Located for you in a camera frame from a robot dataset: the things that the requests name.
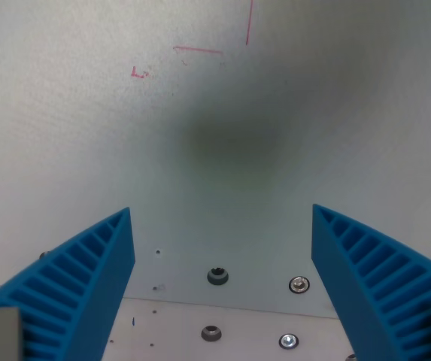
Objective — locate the grey screw upper left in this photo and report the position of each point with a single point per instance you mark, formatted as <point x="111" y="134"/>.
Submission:
<point x="217" y="276"/>

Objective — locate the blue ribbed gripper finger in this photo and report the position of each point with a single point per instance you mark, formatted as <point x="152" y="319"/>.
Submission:
<point x="365" y="270"/>
<point x="83" y="278"/>

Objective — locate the silver hex socket screw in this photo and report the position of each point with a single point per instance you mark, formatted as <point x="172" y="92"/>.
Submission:
<point x="288" y="341"/>
<point x="299" y="284"/>

